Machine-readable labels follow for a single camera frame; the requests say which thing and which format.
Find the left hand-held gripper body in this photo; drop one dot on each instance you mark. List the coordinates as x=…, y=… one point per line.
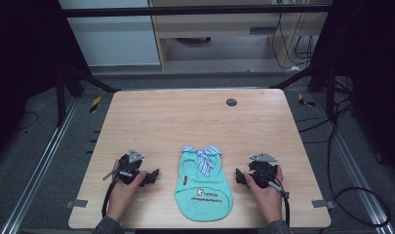
x=129, y=166

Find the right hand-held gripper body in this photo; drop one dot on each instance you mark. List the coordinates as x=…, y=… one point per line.
x=262, y=170

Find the teal pet shirt striped collar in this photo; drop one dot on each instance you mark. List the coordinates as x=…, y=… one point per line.
x=203, y=191

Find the person's left hand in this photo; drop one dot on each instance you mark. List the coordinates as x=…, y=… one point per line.
x=123, y=196

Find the person's right hand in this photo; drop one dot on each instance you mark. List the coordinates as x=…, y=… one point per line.
x=268, y=200

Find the yellow black striped tape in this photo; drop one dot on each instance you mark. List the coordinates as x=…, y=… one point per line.
x=95, y=104
x=305, y=100

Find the grey round table grommet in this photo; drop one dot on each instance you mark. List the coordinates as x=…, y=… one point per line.
x=231, y=102

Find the black metal stand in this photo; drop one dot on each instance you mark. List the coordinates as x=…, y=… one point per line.
x=60, y=97
x=330, y=94

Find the white cabinet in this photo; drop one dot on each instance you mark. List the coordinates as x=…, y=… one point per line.
x=113, y=39

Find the black curtain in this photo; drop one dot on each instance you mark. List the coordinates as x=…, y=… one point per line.
x=22, y=65
x=370, y=71

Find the black horizontal bar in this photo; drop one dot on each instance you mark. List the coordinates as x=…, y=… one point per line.
x=185, y=11

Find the grey table bracket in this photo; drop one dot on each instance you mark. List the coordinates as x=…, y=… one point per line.
x=322, y=203
x=76, y=203

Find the aluminium floor rail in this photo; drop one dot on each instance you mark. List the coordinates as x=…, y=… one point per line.
x=39, y=164
x=354, y=162

